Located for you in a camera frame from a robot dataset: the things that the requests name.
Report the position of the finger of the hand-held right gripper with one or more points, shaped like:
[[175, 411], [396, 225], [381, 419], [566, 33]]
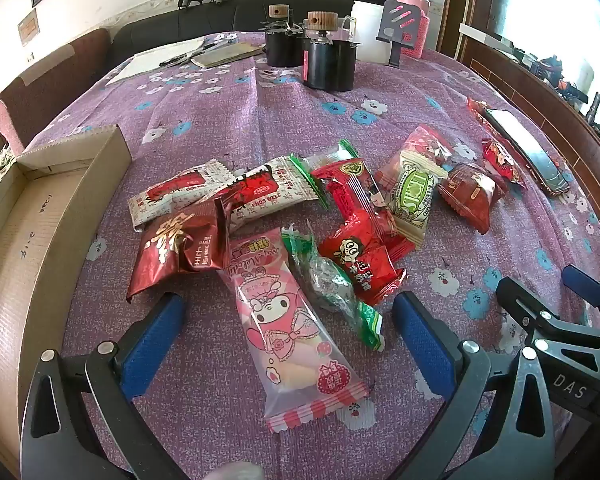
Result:
[[525, 305], [585, 282]]

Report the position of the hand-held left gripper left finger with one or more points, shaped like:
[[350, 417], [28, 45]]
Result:
[[152, 340]]

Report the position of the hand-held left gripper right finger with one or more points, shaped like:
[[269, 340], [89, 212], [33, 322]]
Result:
[[420, 345]]

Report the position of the dark red foil snack packet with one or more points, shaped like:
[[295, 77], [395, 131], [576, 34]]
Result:
[[175, 255]]

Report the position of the bright red snack packet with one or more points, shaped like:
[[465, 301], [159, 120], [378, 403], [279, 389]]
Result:
[[352, 195], [360, 260]]

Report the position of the green clear candy packet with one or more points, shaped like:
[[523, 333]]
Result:
[[330, 285]]

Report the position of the dark red pillow snack packet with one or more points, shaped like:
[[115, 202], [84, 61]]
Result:
[[472, 192]]

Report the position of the pink cartoon snack packet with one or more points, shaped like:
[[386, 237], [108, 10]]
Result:
[[285, 330]]

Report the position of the small red snack packet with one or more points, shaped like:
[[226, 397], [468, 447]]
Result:
[[502, 160]]

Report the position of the white and red snack packet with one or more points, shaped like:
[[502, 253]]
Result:
[[172, 192], [260, 192]]

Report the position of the brown cardboard box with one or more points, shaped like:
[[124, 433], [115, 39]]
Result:
[[25, 260]]

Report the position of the clear green-edged snack packet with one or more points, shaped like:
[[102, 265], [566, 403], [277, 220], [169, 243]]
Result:
[[330, 155]]

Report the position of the cream green-label snack packet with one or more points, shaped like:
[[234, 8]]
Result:
[[410, 195]]

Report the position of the black smartphone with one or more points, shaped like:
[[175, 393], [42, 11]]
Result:
[[520, 145]]

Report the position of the pink clear snack packet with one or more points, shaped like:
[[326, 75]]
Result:
[[422, 142]]

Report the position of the brown wooden furniture panel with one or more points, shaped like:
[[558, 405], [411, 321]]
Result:
[[530, 90]]

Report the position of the flat red snack packet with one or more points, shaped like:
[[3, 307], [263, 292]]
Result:
[[475, 109]]

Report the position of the dark tool clutter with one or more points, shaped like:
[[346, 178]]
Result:
[[555, 70]]

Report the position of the purple floral tablecloth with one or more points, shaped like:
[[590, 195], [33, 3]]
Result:
[[290, 115]]

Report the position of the white flat box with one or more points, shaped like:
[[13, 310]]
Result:
[[480, 35]]

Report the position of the maroon armchair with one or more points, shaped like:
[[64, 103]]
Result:
[[45, 85]]

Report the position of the white paper sheet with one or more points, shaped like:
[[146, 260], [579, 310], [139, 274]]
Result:
[[145, 62]]

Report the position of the black pen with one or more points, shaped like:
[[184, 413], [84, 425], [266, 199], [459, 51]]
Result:
[[217, 45], [185, 56]]

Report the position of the tan notebook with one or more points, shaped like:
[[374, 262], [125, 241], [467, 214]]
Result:
[[225, 55]]

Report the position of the black canister with wooden knob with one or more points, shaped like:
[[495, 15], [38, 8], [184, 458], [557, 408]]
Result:
[[327, 65], [280, 45]]

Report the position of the black sofa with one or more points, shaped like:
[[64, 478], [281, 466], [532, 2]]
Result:
[[180, 30]]

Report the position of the white cup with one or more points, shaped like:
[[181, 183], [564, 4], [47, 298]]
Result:
[[370, 35]]

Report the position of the black phone stand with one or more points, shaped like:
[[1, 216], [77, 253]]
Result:
[[397, 20]]

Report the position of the pink thermos bottle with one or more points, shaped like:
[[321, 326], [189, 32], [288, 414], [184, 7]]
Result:
[[420, 0]]

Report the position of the small wall plaque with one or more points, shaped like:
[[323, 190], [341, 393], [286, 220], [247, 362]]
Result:
[[28, 27]]

